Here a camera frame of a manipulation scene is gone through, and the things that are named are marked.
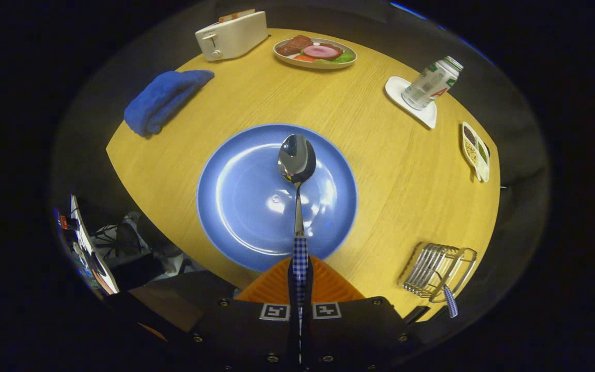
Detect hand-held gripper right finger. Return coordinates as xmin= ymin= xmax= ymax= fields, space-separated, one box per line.
xmin=300 ymin=256 xmax=410 ymax=372

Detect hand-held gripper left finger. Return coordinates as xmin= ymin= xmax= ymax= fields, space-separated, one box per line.
xmin=192 ymin=256 xmax=301 ymax=372

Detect fork with checkered handle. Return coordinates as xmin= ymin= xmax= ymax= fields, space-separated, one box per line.
xmin=433 ymin=271 xmax=459 ymax=319

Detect spoon with checkered handle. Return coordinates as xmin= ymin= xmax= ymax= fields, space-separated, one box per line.
xmin=277 ymin=134 xmax=317 ymax=318

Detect person's beige trousers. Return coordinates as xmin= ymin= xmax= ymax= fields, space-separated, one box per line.
xmin=130 ymin=270 xmax=239 ymax=331

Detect blue round plate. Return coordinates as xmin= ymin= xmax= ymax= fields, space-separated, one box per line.
xmin=196 ymin=123 xmax=358 ymax=273

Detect white-edged monitor screen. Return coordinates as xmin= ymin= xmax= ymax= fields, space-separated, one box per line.
xmin=68 ymin=195 xmax=120 ymax=295

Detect white divided dish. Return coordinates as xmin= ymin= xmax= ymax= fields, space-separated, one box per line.
xmin=461 ymin=121 xmax=491 ymax=183

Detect white square coaster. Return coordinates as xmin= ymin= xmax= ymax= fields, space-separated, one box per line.
xmin=384 ymin=76 xmax=438 ymax=130

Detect blue folded towel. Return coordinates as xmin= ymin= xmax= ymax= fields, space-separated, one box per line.
xmin=123 ymin=70 xmax=215 ymax=137

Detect oval food plate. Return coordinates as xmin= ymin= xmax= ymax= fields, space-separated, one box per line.
xmin=273 ymin=35 xmax=358 ymax=70

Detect white drink bottle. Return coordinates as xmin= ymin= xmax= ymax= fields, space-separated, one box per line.
xmin=401 ymin=56 xmax=464 ymax=111

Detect pink ham slice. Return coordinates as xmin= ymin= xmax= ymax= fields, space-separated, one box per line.
xmin=303 ymin=44 xmax=340 ymax=59

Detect large brown meat piece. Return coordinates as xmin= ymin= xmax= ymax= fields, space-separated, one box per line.
xmin=276 ymin=35 xmax=315 ymax=56

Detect white toaster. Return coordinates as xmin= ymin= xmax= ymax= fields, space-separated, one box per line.
xmin=195 ymin=10 xmax=269 ymax=62

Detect brown toast slice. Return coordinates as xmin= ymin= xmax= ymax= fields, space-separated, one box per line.
xmin=218 ymin=8 xmax=256 ymax=23

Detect metal wire basket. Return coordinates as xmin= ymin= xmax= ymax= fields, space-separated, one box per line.
xmin=398 ymin=242 xmax=478 ymax=304

